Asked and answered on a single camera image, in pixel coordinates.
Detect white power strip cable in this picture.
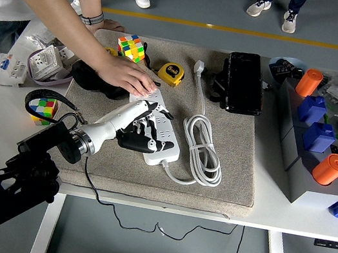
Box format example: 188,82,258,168
156,55,243,192

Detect large multicolour puzzle cube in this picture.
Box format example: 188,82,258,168
114,31,149,69

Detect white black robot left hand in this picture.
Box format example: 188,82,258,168
81,90,183,167

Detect white circuit breaker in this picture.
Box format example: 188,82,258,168
0,52,30,91

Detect small multicolour puzzle cube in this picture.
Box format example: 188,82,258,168
25,94,60,129

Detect blue plastic block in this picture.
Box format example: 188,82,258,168
300,119,338,156
295,92,330,127

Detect black packets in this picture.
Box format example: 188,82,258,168
268,56,306,85

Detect thin black strap loop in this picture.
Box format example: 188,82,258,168
138,41,164,72

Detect large white socket panel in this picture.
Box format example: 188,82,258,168
26,41,69,85

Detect glossy black flat device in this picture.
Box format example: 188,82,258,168
219,49,272,119

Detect black cloth pouch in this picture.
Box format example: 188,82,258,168
66,59,134,103

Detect orange cylinder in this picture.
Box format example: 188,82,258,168
310,150,338,189
294,66,326,100

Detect yellow tape measure black face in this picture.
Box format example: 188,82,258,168
102,46,120,58

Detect yellow tape measure red label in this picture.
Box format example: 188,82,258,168
155,59,187,90

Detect person's left hand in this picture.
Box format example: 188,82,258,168
85,15,128,43

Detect clear bag of metal parts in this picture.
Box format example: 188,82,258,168
22,24,59,51

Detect grey wristband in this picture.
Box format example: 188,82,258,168
79,8,106,28

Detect thin black plug cord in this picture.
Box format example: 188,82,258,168
74,155,246,251

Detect person's right hand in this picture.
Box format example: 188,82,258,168
92,51,163,101

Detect black device holder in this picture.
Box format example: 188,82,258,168
207,56,277,114

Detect black plug adapter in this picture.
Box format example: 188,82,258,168
123,118,157,141

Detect grey block holder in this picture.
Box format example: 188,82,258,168
258,76,338,212

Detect light blue bowl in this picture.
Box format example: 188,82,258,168
264,53,311,92

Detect grey-brown mat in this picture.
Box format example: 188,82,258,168
46,23,280,220

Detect white power strip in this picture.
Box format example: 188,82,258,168
118,84,191,171

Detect black table control panel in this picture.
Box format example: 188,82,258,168
313,238,338,250

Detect small white socket panel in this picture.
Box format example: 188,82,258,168
57,45,81,68

